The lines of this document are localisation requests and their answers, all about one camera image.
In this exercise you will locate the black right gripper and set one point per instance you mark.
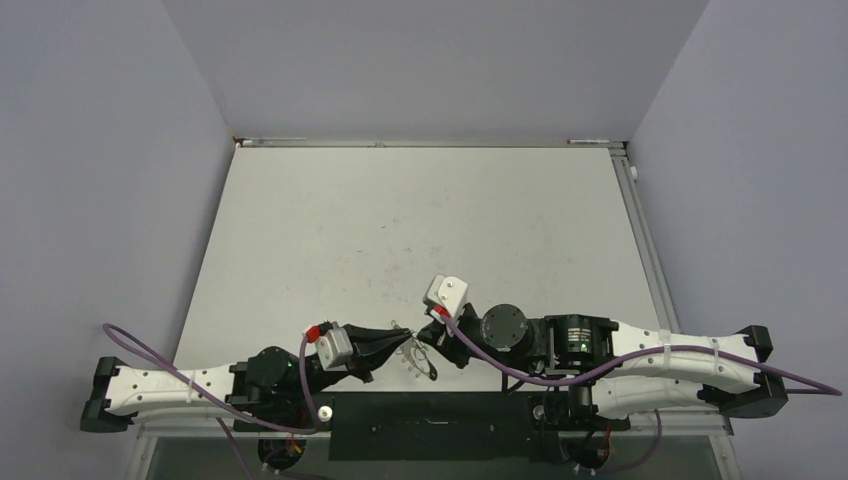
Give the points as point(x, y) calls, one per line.
point(446, 341)

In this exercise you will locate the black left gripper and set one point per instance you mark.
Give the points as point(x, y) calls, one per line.
point(372, 348)

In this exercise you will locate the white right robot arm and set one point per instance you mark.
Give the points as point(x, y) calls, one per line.
point(598, 369)

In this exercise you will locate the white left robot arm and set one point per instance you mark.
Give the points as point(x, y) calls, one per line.
point(273, 390)

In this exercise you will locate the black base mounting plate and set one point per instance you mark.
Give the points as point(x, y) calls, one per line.
point(455, 426)

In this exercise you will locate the white marker pen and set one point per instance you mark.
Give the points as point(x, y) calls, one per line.
point(588, 141)

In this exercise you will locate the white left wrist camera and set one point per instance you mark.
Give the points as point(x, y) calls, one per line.
point(333, 346)

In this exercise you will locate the aluminium table frame rail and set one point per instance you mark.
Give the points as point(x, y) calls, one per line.
point(626, 176)

